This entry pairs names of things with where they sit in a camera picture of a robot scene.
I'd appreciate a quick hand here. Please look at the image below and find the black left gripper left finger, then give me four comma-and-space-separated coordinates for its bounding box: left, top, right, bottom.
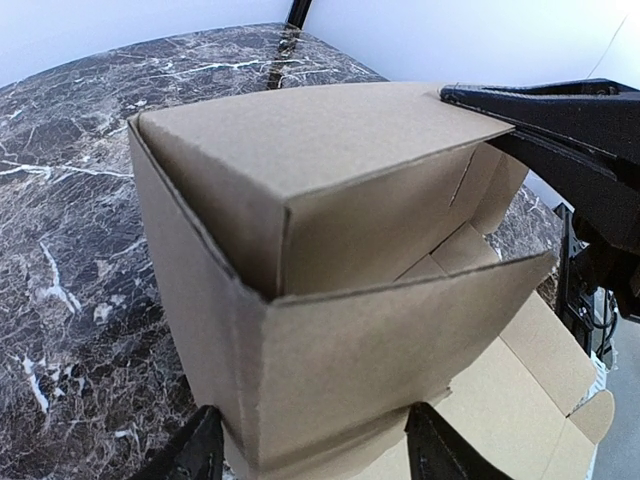
144, 405, 224, 480

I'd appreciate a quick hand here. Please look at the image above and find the brown cardboard box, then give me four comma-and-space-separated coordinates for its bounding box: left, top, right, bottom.
128, 82, 615, 479

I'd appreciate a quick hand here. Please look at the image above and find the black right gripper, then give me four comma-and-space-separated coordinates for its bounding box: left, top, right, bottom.
489, 130, 639, 320

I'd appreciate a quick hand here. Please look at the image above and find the left black frame post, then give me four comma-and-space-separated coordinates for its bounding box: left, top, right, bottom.
286, 0, 312, 29

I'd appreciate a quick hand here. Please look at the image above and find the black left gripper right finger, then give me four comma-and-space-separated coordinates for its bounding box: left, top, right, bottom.
405, 402, 508, 480

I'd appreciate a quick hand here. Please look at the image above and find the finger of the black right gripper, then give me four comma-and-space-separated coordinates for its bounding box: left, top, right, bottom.
440, 78, 639, 129

